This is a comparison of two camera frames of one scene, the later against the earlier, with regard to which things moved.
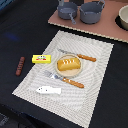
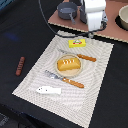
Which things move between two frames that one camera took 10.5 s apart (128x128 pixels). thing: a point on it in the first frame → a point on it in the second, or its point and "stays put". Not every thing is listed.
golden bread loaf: x=68 y=64 stays put
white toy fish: x=48 y=89 stays put
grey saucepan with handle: x=67 y=11 stays put
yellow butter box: x=42 y=58 → x=77 y=43
